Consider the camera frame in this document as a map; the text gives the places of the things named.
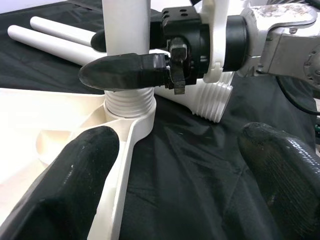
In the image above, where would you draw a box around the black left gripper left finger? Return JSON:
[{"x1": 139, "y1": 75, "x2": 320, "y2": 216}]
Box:
[{"x1": 0, "y1": 124, "x2": 120, "y2": 240}]

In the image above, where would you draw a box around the black table cloth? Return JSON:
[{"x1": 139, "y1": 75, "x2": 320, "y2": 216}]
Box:
[{"x1": 0, "y1": 0, "x2": 320, "y2": 240}]

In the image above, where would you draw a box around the white plastic children table top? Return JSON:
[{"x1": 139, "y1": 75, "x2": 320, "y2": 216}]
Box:
[{"x1": 0, "y1": 87, "x2": 157, "y2": 240}]

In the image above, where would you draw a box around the white plastic table leg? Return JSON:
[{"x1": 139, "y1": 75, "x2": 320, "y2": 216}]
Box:
[
  {"x1": 29, "y1": 16, "x2": 107, "y2": 50},
  {"x1": 101, "y1": 0, "x2": 154, "y2": 118},
  {"x1": 7, "y1": 24, "x2": 234, "y2": 124}
]

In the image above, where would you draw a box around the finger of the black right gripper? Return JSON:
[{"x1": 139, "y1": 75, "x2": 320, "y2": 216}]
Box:
[
  {"x1": 78, "y1": 52, "x2": 174, "y2": 90},
  {"x1": 91, "y1": 21, "x2": 166, "y2": 55}
]

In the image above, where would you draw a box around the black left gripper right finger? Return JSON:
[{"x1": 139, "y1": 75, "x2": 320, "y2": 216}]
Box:
[{"x1": 237, "y1": 121, "x2": 320, "y2": 240}]

